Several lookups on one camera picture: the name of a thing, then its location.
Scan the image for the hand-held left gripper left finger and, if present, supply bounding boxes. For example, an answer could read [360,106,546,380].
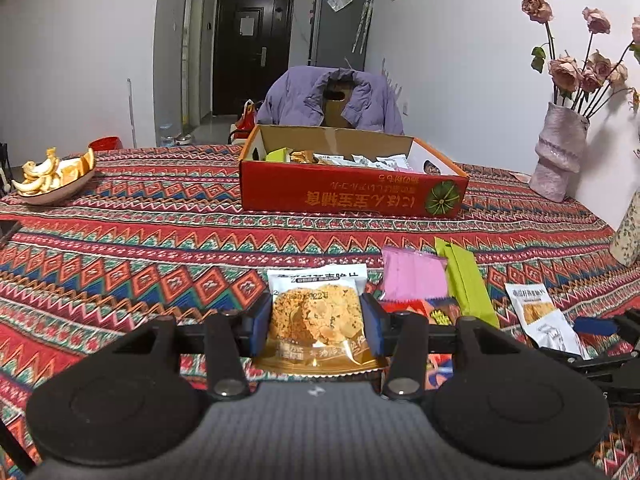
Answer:
[112,292,274,402]

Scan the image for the black door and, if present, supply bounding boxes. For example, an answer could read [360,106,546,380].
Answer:
[212,0,297,117]

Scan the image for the brown chair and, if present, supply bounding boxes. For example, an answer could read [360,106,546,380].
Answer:
[323,85,354,129]

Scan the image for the red snack packet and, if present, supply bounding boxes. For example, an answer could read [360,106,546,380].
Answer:
[379,297,462,397]

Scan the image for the oat crisp snack packet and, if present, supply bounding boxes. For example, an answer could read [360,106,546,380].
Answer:
[504,282,592,360]
[250,265,387,377]

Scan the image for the brown plate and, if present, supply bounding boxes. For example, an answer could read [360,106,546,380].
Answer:
[17,170,97,207]

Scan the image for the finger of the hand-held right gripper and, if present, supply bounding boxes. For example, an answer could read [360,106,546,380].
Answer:
[542,349,640,397]
[573,309,640,347]

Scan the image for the white umbrella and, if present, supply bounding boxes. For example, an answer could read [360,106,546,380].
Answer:
[351,0,375,55]

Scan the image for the white pole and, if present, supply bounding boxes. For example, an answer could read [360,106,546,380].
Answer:
[126,78,137,149]

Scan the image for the orange peels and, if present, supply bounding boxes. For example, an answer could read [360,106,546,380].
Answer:
[11,147,97,197]

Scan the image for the red cardboard box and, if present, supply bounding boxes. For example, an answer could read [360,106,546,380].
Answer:
[238,124,470,220]

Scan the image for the dried pink rose bouquet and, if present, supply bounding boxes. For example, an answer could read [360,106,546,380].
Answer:
[521,0,640,122]

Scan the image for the black smartphone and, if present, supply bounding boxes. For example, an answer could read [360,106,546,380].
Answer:
[0,219,23,250]

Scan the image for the red bag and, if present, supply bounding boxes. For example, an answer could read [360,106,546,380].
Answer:
[227,99,259,145]

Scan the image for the purple jacket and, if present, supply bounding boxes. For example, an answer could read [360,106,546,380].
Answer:
[255,66,406,136]

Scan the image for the red patterned tablecloth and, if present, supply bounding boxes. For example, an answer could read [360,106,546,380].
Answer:
[0,142,640,480]

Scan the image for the pale pink vase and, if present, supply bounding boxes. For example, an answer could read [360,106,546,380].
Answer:
[528,101,592,204]

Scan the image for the grey refrigerator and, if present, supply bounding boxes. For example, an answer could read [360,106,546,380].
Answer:
[307,0,375,70]

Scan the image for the pink snack packet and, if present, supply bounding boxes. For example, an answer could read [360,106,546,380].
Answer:
[381,246,449,302]

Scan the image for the black chair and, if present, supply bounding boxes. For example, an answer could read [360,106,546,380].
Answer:
[0,142,12,197]

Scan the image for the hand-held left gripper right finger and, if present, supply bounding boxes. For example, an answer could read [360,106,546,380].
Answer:
[360,292,527,402]

